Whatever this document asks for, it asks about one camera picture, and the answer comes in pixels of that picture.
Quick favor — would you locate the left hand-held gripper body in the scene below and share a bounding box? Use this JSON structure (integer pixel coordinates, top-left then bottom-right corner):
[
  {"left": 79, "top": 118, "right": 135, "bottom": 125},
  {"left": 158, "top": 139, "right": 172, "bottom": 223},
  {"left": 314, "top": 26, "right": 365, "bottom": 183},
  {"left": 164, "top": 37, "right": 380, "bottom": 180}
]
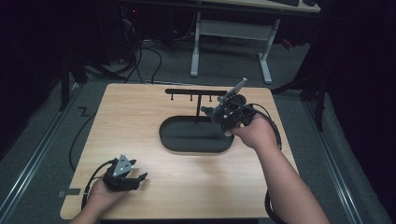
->
[{"left": 102, "top": 153, "right": 141, "bottom": 192}]

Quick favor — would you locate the bundle of black floor cables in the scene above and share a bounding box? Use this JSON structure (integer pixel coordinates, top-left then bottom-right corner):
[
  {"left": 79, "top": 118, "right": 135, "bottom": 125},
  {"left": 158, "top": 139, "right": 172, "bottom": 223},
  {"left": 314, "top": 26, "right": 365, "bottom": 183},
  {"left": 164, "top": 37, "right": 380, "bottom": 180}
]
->
[{"left": 123, "top": 38, "right": 163, "bottom": 85}]

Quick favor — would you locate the person's left hand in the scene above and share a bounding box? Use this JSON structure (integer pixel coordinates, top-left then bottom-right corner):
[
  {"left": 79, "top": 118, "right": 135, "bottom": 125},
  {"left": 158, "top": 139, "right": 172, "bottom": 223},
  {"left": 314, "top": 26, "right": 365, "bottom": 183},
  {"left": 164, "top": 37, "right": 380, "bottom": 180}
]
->
[{"left": 88, "top": 178, "right": 130, "bottom": 213}]

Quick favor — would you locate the black keyboard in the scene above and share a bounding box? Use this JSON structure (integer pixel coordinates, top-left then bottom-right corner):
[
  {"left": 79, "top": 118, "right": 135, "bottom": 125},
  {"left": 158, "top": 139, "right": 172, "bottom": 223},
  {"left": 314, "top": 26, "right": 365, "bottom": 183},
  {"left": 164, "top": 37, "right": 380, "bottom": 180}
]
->
[{"left": 270, "top": 0, "right": 301, "bottom": 7}]

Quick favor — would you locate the black hook stand with tray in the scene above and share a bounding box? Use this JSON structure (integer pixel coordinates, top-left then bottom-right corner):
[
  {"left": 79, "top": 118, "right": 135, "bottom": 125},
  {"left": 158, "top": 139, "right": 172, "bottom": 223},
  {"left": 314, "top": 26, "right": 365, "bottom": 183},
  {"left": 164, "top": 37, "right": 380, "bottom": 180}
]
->
[{"left": 158, "top": 88, "right": 235, "bottom": 154}]

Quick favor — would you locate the dark computer tower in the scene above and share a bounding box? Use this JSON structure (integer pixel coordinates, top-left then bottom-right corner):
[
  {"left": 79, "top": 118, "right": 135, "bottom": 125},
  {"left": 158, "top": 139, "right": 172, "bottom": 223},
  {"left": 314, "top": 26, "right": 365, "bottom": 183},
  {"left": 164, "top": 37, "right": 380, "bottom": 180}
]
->
[{"left": 119, "top": 5, "right": 142, "bottom": 62}]

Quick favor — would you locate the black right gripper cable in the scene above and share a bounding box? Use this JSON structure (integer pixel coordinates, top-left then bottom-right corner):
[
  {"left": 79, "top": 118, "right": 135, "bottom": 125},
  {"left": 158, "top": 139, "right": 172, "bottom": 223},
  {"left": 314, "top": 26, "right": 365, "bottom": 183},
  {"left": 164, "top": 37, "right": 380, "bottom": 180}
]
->
[{"left": 247, "top": 103, "right": 284, "bottom": 151}]

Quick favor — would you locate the white-legged desk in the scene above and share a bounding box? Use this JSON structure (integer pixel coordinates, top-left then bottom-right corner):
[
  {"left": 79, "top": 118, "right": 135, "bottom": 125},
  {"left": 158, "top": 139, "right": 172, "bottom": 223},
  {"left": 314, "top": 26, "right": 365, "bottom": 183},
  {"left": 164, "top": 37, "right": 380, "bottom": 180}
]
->
[{"left": 189, "top": 0, "right": 321, "bottom": 86}]

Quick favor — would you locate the aluminium floor rail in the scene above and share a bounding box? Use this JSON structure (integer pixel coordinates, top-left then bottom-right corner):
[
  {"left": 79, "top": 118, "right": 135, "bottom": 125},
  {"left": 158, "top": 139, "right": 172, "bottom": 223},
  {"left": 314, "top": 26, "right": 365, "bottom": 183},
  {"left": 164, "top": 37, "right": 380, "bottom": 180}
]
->
[
  {"left": 0, "top": 83, "right": 80, "bottom": 218},
  {"left": 302, "top": 101, "right": 365, "bottom": 224}
]

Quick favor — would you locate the grey tape strip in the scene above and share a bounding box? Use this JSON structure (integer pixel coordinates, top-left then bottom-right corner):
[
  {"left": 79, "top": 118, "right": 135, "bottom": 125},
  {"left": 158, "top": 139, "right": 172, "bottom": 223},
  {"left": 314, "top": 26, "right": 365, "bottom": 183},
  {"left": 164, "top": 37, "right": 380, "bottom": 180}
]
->
[{"left": 57, "top": 188, "right": 82, "bottom": 199}]

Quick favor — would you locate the black cable on floor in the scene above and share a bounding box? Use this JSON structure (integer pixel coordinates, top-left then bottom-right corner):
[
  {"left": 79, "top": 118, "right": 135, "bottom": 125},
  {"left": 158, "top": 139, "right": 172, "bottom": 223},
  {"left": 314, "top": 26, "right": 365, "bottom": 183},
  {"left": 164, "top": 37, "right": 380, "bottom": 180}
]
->
[{"left": 68, "top": 112, "right": 97, "bottom": 173}]

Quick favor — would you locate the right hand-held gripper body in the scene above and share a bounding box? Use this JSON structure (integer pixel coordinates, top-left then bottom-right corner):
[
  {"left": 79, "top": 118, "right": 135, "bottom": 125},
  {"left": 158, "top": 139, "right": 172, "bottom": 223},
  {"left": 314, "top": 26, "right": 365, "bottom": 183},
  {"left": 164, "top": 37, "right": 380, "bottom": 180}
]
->
[{"left": 217, "top": 77, "right": 258, "bottom": 137}]

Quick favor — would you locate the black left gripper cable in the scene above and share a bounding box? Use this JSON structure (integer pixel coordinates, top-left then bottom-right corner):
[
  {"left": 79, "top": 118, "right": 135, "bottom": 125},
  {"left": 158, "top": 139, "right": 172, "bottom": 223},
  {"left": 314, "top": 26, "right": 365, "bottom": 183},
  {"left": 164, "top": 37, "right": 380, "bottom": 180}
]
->
[{"left": 80, "top": 159, "right": 117, "bottom": 210}]

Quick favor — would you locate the dark grey plush keychain toy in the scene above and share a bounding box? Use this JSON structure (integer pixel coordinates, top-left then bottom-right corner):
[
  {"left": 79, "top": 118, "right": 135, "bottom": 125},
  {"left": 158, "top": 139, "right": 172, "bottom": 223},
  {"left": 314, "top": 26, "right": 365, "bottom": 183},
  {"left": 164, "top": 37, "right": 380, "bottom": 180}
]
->
[{"left": 200, "top": 105, "right": 224, "bottom": 125}]

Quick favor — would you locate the person's right hand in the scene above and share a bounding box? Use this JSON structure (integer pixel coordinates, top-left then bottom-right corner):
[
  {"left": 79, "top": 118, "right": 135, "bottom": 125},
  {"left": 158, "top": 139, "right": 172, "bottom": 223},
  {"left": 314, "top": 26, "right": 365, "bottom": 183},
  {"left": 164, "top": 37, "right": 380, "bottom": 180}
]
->
[{"left": 228, "top": 115, "right": 280, "bottom": 151}]

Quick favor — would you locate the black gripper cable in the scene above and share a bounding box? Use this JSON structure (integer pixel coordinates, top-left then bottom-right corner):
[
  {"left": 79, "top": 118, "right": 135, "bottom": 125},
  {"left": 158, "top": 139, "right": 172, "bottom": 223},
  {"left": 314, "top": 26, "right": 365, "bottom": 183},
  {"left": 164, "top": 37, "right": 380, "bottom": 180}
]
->
[
  {"left": 80, "top": 159, "right": 117, "bottom": 210},
  {"left": 247, "top": 103, "right": 284, "bottom": 151}
]

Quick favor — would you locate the black metal stand leg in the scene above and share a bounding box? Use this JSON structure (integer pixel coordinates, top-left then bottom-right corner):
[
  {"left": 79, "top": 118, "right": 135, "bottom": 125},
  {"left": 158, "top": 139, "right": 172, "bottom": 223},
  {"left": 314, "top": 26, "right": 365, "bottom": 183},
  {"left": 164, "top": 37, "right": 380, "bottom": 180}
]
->
[{"left": 58, "top": 52, "right": 89, "bottom": 112}]

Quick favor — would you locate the black tripod stand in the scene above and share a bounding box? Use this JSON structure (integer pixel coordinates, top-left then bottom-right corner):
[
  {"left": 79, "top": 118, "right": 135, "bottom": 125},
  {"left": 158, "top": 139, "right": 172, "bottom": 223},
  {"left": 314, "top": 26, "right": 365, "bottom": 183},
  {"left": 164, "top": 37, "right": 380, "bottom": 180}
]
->
[{"left": 271, "top": 69, "right": 329, "bottom": 133}]

